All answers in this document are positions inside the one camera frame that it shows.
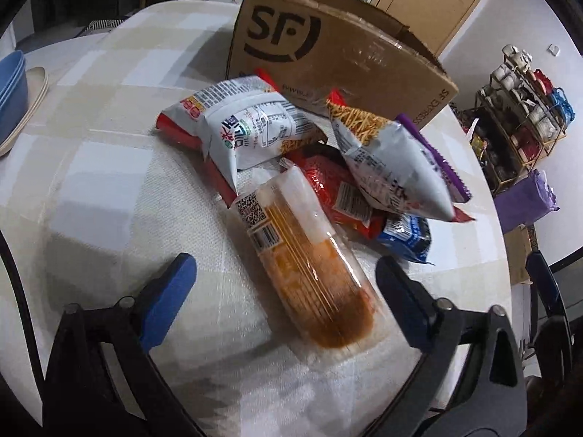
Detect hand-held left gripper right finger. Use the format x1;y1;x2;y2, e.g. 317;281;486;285
376;256;530;437

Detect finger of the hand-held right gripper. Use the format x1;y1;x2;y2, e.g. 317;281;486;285
525;249;575;378

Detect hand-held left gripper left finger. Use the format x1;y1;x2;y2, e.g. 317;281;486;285
42;252;198;437

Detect blue snack packet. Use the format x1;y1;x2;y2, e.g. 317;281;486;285
378;214;431;265

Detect long clear orange biscuit pack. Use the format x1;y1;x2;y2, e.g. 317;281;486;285
230;166;388;351

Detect red snack packet white label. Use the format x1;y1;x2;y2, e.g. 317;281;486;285
280;146;388;240

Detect white red noodle snack packet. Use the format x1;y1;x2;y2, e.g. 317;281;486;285
325;90;474;224
155;69;329;196

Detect purple snack packet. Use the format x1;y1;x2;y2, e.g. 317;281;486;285
396;114;472;203

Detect brown cardboard box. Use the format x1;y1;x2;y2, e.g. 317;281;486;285
225;0;458;133

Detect cardboard box with dark print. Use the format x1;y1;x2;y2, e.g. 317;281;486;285
503;225;536;285

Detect purple bag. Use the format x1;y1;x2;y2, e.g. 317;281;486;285
494;169;559;237

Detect white bin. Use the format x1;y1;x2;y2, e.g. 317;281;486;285
449;105;493;165

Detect metal shoe rack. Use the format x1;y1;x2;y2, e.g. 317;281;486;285
474;44;577;187

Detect rows of shoes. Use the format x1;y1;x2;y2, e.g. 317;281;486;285
489;44;575;146

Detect beige plate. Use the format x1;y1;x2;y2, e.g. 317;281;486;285
0;66;49;155

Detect patterned floor rug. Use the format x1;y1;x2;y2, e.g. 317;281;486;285
84;18;128;32

